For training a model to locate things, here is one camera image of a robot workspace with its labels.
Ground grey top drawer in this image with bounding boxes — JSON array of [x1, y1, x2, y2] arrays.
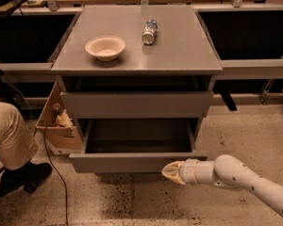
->
[[59, 75, 214, 120]]

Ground black floor cable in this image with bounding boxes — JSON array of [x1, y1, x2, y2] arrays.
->
[[42, 124, 70, 226]]

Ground grey drawer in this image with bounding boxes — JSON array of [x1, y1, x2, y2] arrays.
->
[[70, 119, 208, 173], [59, 75, 214, 120]]

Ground silver soda can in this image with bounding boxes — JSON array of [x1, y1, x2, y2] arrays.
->
[[141, 19, 158, 45]]

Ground person leg beige trousers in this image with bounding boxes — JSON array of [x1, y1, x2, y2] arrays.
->
[[0, 103, 38, 170]]

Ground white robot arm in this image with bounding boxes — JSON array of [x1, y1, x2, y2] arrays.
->
[[161, 154, 283, 217]]

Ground grey metal rail frame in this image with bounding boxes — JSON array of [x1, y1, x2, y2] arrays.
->
[[0, 6, 283, 80]]

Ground black shoe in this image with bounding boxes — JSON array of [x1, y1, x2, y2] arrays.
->
[[0, 162, 52, 198]]

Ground white paper bowl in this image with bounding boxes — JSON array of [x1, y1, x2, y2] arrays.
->
[[85, 36, 125, 62]]

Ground grey drawer cabinet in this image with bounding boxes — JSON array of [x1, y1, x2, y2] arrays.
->
[[52, 6, 222, 133]]

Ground wooden box with toys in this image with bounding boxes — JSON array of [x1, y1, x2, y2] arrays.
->
[[36, 82, 82, 154]]

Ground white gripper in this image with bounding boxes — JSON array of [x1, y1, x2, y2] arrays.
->
[[162, 159, 198, 185]]

